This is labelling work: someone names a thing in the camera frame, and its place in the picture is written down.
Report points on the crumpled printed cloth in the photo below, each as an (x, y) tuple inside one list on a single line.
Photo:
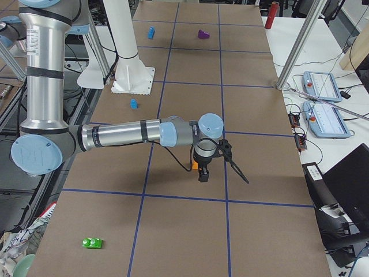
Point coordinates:
[(19, 245)]

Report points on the pale green bowl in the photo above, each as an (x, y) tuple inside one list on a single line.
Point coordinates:
[(23, 266)]

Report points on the green double block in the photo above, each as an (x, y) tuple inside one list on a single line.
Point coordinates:
[(92, 243)]

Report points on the upper orange black connector box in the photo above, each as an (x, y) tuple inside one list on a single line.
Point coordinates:
[(294, 120)]

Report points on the lower orange black connector box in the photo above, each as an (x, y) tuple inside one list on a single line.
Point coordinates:
[(300, 142)]

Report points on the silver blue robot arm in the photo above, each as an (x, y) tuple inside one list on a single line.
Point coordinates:
[(46, 140)]

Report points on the upper teach pendant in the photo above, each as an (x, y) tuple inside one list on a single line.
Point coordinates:
[(321, 85)]

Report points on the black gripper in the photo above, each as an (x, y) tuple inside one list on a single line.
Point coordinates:
[(201, 161)]

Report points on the blue block far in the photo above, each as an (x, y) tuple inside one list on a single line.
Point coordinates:
[(151, 32)]

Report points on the teach pendant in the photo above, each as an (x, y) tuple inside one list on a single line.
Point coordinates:
[(325, 121), (321, 85)]

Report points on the purple block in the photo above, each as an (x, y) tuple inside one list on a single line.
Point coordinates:
[(203, 34)]

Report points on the grey robot arm at edge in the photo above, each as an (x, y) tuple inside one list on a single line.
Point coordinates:
[(13, 31)]

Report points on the black laptop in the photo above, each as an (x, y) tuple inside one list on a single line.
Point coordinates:
[(348, 183)]

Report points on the red cylinder bottle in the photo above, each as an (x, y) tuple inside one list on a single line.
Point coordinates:
[(272, 14)]

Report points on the aluminium frame post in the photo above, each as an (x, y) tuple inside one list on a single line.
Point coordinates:
[(309, 22)]

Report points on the lower teach pendant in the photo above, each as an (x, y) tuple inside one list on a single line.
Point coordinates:
[(325, 121)]

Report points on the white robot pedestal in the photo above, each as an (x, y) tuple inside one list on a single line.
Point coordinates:
[(131, 75)]

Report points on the orange black connector box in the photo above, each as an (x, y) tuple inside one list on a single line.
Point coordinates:
[(294, 120), (300, 142)]

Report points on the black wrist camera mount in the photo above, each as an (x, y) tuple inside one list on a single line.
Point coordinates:
[(224, 149)]

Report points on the blue block near pedestal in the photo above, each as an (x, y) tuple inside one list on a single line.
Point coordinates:
[(133, 104)]

